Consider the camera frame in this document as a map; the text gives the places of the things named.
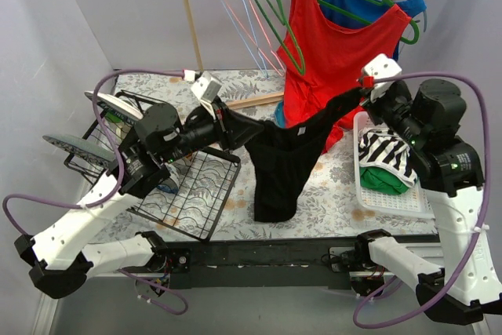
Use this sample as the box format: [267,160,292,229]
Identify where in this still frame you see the blue tank top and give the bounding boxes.
[321,0,427,61]

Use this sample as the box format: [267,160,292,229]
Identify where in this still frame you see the blue wire hanger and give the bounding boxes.
[219,0,268,78]

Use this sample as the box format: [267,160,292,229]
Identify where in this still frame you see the teal dish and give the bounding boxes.
[274,100,286,129]

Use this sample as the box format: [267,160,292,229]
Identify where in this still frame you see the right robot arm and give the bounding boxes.
[355,78,501,326]

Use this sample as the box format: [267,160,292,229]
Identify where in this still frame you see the white green rimmed plate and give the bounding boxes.
[96,93,143,124]

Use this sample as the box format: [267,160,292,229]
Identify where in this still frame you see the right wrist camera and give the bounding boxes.
[360,53,402,103]

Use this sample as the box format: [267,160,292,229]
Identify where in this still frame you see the green hanger on rack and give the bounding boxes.
[253,0,306,75]

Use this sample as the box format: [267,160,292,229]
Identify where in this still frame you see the black white striped garment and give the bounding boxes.
[358,128,418,189]

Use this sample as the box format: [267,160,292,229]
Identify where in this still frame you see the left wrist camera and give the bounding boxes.
[191,71,222,103]

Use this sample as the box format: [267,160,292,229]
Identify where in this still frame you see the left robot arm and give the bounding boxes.
[14,100,264,299]

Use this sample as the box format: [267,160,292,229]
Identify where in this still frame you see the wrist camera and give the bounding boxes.
[191,71,222,103]
[360,53,402,103]

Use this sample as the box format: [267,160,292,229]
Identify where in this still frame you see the grey patterned plate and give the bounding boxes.
[42,134,115,166]

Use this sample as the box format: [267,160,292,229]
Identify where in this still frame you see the green garment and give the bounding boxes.
[359,167,409,195]

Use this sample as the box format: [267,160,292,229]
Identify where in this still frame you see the blue patterned bowl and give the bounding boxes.
[157,165,180,195]

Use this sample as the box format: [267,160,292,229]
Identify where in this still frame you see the black wire dish rack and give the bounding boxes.
[64,90,241,242]

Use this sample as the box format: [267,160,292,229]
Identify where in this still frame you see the white plastic basket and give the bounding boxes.
[353,111,434,220]

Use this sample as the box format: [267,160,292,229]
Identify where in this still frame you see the red tank top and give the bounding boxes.
[276,0,412,155]

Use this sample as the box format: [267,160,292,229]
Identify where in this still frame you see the black tank top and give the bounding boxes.
[243,88,361,223]

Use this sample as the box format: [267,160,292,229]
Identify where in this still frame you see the wooden clothes rack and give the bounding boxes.
[173,0,415,111]

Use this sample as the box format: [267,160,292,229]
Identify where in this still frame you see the purple cable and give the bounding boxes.
[2,68,201,315]
[352,71,491,330]

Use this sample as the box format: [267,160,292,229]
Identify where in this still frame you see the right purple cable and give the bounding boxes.
[352,71,491,330]

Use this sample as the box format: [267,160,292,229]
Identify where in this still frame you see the pink wire hanger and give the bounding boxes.
[220,0,286,78]

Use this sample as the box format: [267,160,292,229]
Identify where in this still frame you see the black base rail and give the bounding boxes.
[164,235,440,289]

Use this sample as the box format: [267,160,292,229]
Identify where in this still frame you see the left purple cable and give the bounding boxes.
[2,68,201,315]

